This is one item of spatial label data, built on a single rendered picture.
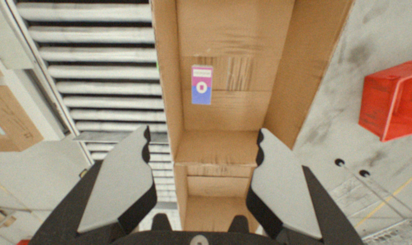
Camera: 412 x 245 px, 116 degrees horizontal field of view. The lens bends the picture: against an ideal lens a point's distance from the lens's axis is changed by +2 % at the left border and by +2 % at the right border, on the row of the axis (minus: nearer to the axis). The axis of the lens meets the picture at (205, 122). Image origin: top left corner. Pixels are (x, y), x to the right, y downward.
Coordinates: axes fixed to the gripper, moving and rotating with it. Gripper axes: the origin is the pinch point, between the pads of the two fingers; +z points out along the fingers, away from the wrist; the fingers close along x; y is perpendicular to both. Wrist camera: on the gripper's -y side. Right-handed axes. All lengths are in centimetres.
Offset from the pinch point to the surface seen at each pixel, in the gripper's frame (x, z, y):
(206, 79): 0.0, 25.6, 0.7
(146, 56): -22.3, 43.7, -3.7
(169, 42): -7.9, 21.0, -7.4
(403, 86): 192, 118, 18
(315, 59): 20.7, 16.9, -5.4
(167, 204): -25, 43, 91
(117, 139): -41, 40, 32
